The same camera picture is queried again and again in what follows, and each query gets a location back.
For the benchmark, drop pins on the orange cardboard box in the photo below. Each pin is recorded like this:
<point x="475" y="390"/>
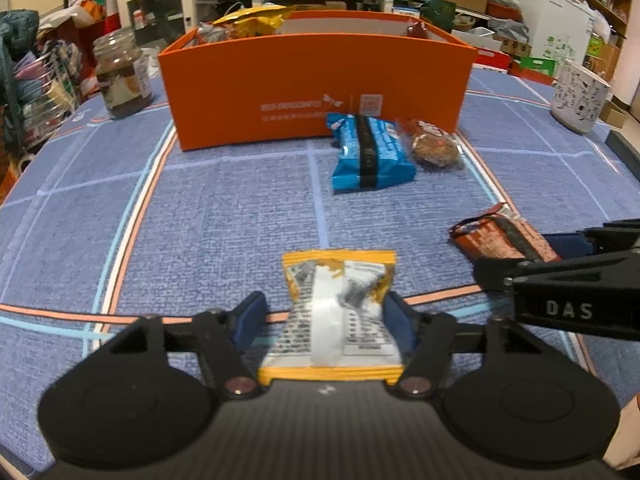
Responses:
<point x="310" y="85"/>

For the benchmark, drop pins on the blue snack packet black band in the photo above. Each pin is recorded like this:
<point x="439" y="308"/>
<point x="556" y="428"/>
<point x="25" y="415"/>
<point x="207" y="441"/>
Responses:
<point x="372" y="155"/>

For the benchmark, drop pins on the white appliance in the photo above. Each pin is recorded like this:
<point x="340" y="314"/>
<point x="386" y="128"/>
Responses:
<point x="545" y="17"/>

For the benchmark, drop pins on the teal jacket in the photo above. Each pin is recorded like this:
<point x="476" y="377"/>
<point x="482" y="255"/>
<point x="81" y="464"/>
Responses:
<point x="19" y="32"/>

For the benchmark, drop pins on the green white box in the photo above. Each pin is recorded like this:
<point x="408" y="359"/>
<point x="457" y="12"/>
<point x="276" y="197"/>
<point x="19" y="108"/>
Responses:
<point x="539" y="66"/>

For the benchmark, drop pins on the red plastic crate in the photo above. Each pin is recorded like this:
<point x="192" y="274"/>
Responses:
<point x="492" y="57"/>

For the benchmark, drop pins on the clear wrapped cookie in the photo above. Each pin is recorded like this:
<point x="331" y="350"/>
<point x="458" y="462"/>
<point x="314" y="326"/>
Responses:
<point x="432" y="147"/>

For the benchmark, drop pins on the yellow white snack packet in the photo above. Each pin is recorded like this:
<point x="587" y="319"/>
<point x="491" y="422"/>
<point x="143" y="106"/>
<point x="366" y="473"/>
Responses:
<point x="335" y="320"/>

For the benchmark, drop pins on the glass jar with brown spread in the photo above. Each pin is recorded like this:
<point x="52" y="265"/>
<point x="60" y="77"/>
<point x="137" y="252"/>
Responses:
<point x="122" y="80"/>

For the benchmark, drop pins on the brown snack packet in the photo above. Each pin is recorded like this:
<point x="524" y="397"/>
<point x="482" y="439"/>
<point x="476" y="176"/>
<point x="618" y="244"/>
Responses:
<point x="417" y="31"/>

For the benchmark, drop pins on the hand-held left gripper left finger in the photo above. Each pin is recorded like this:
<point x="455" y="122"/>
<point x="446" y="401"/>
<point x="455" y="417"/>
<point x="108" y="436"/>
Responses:
<point x="250" y="322"/>

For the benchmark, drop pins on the blue plaid tablecloth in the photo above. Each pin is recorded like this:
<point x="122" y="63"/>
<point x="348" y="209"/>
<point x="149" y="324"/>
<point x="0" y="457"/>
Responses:
<point x="225" y="210"/>

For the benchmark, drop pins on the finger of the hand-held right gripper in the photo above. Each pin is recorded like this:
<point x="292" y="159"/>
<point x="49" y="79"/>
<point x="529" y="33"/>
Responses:
<point x="492" y="272"/>
<point x="575" y="246"/>

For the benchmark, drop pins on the dark green box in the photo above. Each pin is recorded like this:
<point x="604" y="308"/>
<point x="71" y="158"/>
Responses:
<point x="439" y="14"/>

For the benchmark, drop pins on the wooden bookshelf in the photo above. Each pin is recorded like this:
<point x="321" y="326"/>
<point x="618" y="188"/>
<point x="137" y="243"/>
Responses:
<point x="607" y="0"/>

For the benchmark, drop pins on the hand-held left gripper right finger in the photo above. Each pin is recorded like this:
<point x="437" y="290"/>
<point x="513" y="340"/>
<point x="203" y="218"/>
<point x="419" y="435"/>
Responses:
<point x="400" y="322"/>

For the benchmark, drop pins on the yellow snack bag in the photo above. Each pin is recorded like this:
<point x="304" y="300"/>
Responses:
<point x="255" y="20"/>

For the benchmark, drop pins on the red orange snack packet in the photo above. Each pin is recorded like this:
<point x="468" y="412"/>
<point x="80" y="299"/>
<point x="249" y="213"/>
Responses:
<point x="495" y="237"/>

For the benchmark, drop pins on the white glass door cabinet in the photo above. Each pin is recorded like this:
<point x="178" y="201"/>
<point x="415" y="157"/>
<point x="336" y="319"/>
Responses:
<point x="155" y="10"/>

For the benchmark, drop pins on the white patterned mug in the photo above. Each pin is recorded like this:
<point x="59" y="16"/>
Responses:
<point x="580" y="95"/>

